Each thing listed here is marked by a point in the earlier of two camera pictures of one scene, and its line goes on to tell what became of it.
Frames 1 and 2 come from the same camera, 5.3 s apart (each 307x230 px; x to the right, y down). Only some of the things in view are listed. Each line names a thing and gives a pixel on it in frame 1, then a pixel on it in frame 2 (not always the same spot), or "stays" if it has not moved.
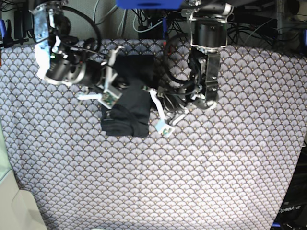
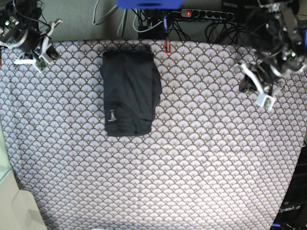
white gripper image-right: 164,127 -> 264,100
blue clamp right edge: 305,37 stays
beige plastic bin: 18,210 stays
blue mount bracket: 149,4 stays
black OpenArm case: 292,213 stays
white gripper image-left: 110,96 -> 47,44
